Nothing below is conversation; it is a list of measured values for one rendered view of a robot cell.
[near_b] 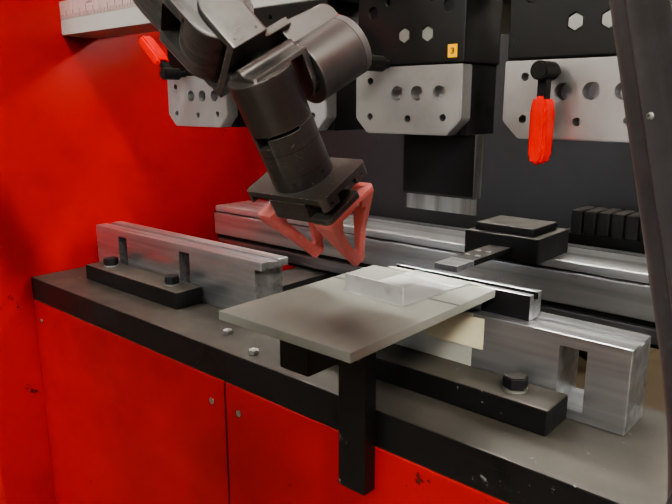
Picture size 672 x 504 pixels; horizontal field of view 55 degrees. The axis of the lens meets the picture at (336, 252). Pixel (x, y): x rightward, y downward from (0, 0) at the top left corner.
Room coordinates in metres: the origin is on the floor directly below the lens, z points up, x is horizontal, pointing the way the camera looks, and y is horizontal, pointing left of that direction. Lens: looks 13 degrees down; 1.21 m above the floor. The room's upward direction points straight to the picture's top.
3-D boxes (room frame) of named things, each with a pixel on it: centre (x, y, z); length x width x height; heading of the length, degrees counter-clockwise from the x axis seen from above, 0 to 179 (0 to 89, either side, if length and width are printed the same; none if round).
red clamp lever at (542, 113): (0.64, -0.20, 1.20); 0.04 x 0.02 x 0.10; 139
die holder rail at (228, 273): (1.16, 0.28, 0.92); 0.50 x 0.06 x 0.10; 49
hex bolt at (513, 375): (0.66, -0.20, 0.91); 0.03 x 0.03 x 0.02
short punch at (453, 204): (0.79, -0.13, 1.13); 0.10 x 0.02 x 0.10; 49
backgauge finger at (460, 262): (0.92, -0.23, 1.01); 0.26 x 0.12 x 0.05; 139
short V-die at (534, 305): (0.77, -0.15, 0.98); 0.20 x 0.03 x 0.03; 49
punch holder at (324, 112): (0.94, 0.04, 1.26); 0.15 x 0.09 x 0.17; 49
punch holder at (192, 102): (1.07, 0.19, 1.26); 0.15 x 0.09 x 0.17; 49
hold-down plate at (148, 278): (1.15, 0.36, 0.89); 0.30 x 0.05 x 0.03; 49
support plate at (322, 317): (0.68, -0.03, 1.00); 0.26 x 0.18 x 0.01; 139
